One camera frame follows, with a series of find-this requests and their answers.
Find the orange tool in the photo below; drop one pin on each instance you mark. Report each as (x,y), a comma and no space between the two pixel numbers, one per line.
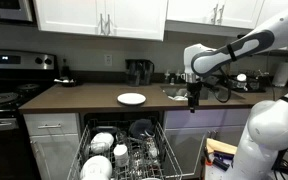
(208,160)

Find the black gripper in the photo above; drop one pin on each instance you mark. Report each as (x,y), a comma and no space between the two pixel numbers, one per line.
(194,90)

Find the black electric stove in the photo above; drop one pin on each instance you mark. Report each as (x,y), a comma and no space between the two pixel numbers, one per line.
(7,100)

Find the robot mount table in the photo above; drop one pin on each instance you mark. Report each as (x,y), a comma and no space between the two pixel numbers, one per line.
(214,173)

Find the wide white upper cabinet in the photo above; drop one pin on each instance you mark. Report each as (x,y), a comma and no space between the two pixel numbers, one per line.
(70,16)

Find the wooden board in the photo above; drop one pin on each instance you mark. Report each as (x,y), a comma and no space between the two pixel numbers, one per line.
(220,146)

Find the white lower cabinet door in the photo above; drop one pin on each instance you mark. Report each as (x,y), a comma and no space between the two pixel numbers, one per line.
(57,156)

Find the paper towel roll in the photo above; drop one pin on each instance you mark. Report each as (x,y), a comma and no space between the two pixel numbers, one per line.
(283,74)

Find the steel microwave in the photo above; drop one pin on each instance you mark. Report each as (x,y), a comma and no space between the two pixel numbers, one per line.
(7,10)

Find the white-lidded jar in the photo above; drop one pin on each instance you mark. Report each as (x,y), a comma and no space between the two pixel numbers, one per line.
(241,81)

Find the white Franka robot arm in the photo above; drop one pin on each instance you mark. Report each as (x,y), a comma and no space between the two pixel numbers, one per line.
(274,126)

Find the clear drinking glass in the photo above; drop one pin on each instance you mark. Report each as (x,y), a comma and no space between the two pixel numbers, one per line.
(152,148)
(121,137)

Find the white dish cloth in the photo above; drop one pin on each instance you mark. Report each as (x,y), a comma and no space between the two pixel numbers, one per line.
(179,97)

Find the white wall outlet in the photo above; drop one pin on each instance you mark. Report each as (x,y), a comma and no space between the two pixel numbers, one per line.
(108,59)

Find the kitchen sink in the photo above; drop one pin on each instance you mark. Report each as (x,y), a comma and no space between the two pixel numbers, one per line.
(174,90)

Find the small dish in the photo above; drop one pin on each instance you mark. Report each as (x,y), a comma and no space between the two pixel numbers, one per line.
(65,81)

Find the dark round container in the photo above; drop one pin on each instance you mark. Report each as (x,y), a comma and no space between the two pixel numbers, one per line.
(140,128)

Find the white drawer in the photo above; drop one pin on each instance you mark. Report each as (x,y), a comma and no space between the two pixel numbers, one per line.
(67,120)

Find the black counter dish tray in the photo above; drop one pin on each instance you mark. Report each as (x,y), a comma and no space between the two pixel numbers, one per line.
(255,85)

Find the black coffee maker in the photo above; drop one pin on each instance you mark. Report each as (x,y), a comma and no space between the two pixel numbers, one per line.
(139,71)

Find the blue-rimmed container lid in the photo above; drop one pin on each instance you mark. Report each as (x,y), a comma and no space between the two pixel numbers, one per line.
(104,129)

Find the dark bottle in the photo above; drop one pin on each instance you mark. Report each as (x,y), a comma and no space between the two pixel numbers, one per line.
(66,70)

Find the white under-sink cabinet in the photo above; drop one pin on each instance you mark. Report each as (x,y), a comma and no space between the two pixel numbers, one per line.
(217,123)

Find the dark blue tool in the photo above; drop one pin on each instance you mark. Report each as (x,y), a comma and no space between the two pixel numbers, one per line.
(224,155)

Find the white bowl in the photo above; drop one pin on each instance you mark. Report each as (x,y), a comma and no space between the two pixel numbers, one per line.
(99,163)
(87,175)
(102,141)

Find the black tool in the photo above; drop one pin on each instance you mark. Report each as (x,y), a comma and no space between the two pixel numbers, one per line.
(220,164)

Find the white printed mug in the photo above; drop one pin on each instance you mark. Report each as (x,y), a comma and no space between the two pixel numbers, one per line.
(121,156)

